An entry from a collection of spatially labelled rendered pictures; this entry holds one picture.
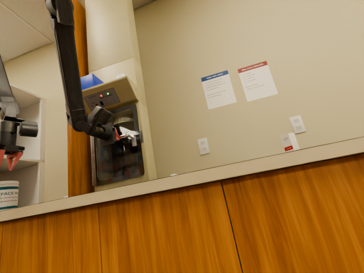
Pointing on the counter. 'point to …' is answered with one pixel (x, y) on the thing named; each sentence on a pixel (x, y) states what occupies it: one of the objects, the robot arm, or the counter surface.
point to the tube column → (110, 33)
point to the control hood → (127, 97)
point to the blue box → (90, 81)
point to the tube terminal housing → (136, 73)
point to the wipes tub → (8, 195)
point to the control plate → (92, 99)
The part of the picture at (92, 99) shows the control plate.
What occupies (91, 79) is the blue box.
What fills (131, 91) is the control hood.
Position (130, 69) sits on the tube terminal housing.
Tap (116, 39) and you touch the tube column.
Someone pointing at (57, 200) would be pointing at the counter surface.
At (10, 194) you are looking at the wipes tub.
